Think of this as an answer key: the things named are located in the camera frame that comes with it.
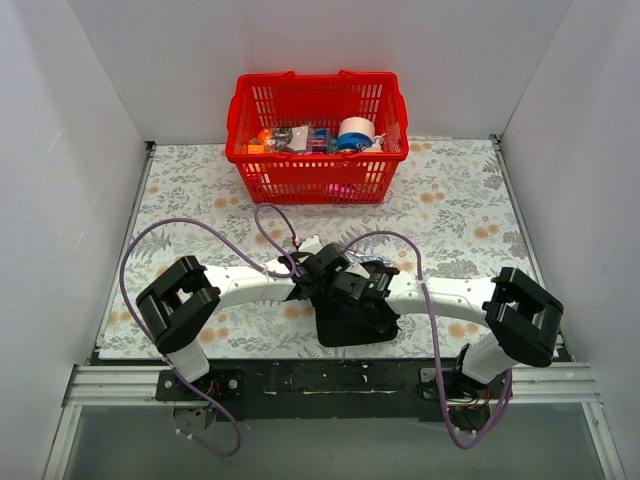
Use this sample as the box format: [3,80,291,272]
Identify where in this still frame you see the silver hair scissors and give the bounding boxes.
[345,250,393,267]

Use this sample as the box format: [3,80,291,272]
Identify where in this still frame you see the black zippered tool case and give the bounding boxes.
[312,297,400,347]

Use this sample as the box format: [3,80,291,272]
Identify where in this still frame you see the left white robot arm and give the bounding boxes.
[136,255,301,400]

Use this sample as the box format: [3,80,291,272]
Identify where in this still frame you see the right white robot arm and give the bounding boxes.
[327,262,564,398]

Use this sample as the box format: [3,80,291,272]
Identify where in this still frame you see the floral patterned table mat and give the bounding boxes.
[98,138,532,361]

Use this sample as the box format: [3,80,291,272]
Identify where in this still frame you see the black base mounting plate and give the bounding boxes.
[157,358,509,422]

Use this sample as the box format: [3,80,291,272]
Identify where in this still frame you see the colourful packaged item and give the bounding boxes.
[307,128,334,155]

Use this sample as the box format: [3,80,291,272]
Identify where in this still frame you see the red plastic shopping basket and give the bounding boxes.
[225,70,409,204]

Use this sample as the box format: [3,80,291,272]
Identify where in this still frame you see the orange small box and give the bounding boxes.
[247,138,265,155]

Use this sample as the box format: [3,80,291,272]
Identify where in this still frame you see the white tape roll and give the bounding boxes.
[336,116,375,152]

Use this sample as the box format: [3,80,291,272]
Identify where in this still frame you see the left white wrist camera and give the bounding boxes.
[296,234,324,257]

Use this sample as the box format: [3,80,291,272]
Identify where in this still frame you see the aluminium frame rail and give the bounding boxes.
[67,363,601,405]

